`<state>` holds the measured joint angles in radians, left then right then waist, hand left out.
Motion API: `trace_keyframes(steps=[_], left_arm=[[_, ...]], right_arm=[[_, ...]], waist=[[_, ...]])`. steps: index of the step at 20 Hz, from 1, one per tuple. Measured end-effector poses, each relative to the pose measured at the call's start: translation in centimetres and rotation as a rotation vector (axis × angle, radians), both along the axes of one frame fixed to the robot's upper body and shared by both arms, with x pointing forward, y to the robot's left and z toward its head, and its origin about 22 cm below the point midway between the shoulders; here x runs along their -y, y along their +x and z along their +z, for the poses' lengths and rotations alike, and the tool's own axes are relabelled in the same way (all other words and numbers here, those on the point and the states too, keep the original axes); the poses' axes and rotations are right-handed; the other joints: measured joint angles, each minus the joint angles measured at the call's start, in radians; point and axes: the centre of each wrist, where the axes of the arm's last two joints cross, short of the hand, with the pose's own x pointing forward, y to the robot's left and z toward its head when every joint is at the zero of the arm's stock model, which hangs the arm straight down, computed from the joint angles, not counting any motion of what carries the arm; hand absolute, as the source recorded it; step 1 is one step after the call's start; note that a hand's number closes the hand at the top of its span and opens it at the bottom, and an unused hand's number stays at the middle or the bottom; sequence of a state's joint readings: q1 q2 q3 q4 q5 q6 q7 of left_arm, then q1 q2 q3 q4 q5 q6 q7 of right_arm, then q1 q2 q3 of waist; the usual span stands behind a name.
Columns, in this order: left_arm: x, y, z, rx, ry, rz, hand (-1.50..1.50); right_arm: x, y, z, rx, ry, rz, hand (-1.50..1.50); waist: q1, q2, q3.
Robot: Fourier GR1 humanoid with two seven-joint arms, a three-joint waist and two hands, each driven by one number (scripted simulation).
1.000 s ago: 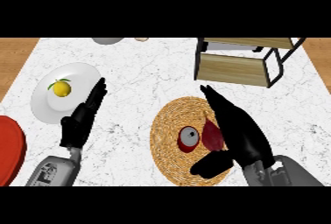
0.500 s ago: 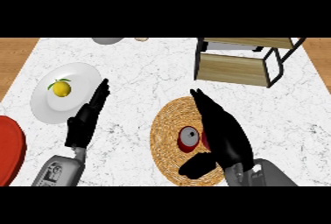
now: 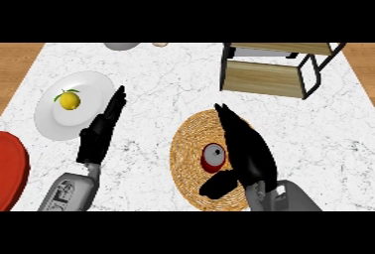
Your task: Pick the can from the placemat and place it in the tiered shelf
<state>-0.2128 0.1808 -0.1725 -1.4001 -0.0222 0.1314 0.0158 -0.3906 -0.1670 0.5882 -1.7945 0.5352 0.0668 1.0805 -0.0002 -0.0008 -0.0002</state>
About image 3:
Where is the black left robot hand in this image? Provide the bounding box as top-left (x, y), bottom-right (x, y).
top-left (75, 84), bottom-right (128, 166)

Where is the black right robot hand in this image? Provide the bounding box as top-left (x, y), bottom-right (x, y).
top-left (198, 102), bottom-right (281, 200)

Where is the red can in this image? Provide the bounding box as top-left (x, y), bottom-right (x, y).
top-left (199, 142), bottom-right (229, 175)

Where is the round woven straw placemat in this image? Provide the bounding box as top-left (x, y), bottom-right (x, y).
top-left (168, 108), bottom-right (261, 212)

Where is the white plate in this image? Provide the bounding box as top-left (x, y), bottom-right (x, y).
top-left (34, 70), bottom-right (117, 142)

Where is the yellow lemon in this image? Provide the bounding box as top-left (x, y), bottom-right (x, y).
top-left (53, 88), bottom-right (83, 111)

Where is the red round object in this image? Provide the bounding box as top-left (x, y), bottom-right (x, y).
top-left (0, 130), bottom-right (33, 212)

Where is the grey round object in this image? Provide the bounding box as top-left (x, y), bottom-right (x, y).
top-left (102, 43), bottom-right (142, 52)

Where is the wooden tiered shelf black frame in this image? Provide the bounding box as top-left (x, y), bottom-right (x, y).
top-left (219, 43), bottom-right (348, 101)

